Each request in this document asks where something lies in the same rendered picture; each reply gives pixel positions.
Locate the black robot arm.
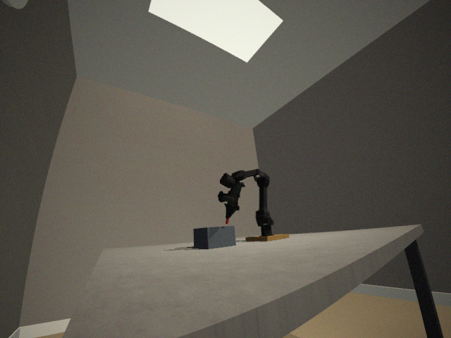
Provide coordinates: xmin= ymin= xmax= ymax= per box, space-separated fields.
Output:
xmin=218 ymin=169 xmax=274 ymax=237

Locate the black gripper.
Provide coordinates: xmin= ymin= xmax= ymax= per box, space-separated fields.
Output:
xmin=222 ymin=189 xmax=240 ymax=219

